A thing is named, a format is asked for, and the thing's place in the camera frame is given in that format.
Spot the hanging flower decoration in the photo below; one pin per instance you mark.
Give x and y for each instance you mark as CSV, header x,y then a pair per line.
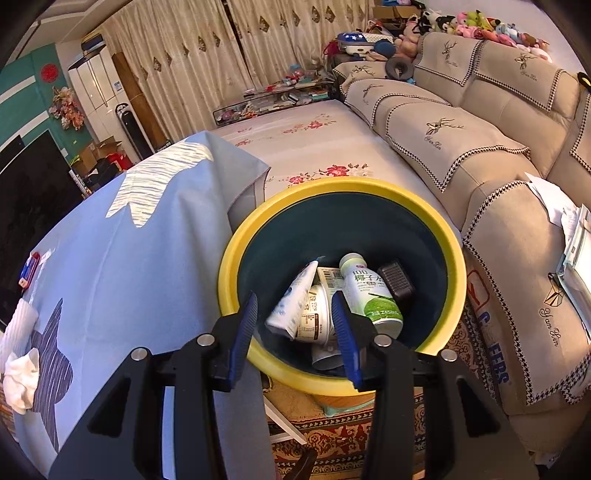
x,y
67,108

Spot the beige patterned curtain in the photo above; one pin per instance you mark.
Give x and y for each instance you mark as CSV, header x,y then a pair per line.
x,y
300,37
171,60

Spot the cluttered glass coffee table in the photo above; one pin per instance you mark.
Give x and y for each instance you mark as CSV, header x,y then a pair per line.
x,y
272,104

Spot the white tube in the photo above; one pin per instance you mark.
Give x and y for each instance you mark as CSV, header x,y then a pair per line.
x,y
293,300

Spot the black adapter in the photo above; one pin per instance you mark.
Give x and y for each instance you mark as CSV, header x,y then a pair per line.
x,y
396,279

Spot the white box blue print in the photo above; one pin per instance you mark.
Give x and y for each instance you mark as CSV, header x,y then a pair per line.
x,y
485,323

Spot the red round wall ornament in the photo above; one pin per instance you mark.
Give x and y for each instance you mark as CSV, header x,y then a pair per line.
x,y
49,73

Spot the blue flat box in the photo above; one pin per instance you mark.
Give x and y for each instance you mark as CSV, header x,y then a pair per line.
x,y
93,42

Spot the white table frame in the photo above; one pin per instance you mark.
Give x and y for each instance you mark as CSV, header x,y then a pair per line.
x,y
284,427

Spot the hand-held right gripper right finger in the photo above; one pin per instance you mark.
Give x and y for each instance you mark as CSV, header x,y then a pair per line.
x,y
344,337

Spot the blue printed tablecloth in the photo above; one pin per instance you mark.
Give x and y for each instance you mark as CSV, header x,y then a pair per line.
x,y
115,277

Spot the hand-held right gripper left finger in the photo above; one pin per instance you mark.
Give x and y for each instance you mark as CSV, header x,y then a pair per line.
x,y
242,332

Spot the green white drink bottle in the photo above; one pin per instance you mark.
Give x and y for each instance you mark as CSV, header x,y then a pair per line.
x,y
369,295

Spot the blue white bag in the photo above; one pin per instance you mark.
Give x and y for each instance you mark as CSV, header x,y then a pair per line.
x,y
354,42

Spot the beige sofa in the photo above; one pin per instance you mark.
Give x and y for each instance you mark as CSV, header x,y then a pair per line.
x,y
508,115

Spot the black television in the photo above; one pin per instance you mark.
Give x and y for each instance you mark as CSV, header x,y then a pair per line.
x,y
32,198

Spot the open cardboard box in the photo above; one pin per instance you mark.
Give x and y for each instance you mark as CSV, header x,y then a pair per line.
x,y
94,154

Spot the pile of plush toys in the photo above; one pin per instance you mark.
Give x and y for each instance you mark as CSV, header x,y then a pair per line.
x,y
475,25

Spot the floral white mat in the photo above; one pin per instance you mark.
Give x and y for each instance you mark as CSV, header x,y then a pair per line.
x,y
300,138

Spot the patterned red rug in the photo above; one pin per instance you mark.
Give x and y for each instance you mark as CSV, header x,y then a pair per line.
x,y
323,438

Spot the red blue wipes packet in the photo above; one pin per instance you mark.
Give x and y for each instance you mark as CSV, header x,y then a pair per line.
x,y
30,270

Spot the brown rolled mat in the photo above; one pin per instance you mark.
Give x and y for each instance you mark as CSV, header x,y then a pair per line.
x,y
138,97

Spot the grey neck pillow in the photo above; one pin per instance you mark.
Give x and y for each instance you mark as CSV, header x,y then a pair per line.
x,y
400,68

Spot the red box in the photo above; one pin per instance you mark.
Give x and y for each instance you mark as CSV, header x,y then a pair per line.
x,y
117,161

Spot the white towel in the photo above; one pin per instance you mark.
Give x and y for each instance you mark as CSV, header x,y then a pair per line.
x,y
21,378

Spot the printed paper carton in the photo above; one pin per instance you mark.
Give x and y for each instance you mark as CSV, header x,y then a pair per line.
x,y
328,278

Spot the pile of papers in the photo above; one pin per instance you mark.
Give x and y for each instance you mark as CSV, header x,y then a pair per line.
x,y
575,258

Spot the stack of cardboard boxes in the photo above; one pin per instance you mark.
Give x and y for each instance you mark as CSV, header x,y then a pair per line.
x,y
397,10

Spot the yellow rimmed dark bin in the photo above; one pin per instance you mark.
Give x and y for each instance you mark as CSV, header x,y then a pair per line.
x,y
286,240

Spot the yellow black toy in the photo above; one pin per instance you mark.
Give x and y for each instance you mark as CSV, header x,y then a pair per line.
x,y
584,81

